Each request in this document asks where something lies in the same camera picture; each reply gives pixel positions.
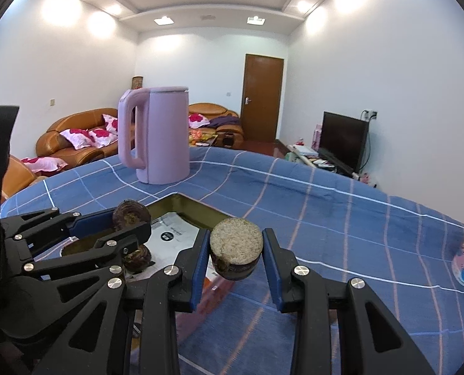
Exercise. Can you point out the pink box by tv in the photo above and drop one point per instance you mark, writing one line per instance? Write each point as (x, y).
(316, 137)

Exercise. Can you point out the purple blanket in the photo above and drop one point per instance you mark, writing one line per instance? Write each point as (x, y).
(217, 122)

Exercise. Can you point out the pink cookie tin box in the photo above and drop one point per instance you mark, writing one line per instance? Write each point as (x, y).
(215, 287)

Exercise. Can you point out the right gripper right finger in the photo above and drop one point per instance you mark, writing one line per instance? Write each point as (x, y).
(287, 288)

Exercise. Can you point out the red white cushion back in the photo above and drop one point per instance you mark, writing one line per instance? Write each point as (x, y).
(197, 120)

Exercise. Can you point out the wall power outlet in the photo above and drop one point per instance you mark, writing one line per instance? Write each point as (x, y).
(368, 115)

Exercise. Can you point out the red white cushion near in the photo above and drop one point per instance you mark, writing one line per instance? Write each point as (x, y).
(44, 164)

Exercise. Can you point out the brown leather sofa left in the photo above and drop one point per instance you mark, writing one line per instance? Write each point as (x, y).
(52, 144)

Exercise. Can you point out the pink electric kettle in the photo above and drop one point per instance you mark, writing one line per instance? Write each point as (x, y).
(153, 133)

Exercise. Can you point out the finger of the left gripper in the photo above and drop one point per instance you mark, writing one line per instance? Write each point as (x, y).
(113, 246)
(91, 224)

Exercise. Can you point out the low tv stand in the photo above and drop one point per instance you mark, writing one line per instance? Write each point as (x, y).
(309, 157)

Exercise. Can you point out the black television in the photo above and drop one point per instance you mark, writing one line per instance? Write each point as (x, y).
(342, 141)

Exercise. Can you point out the brown leather sofa back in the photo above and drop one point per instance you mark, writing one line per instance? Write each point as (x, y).
(229, 136)

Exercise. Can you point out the red white cushion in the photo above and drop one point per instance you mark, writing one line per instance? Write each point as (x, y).
(110, 123)
(97, 138)
(44, 164)
(197, 120)

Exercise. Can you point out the blue plaid tablecloth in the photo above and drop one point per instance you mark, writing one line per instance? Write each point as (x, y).
(340, 228)

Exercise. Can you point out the brown leather sofa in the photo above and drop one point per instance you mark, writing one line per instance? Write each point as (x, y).
(229, 136)
(52, 144)

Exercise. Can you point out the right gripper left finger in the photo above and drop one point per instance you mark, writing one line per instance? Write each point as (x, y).
(186, 290)

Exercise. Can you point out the brown wooden door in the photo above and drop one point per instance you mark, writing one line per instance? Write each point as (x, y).
(262, 88)

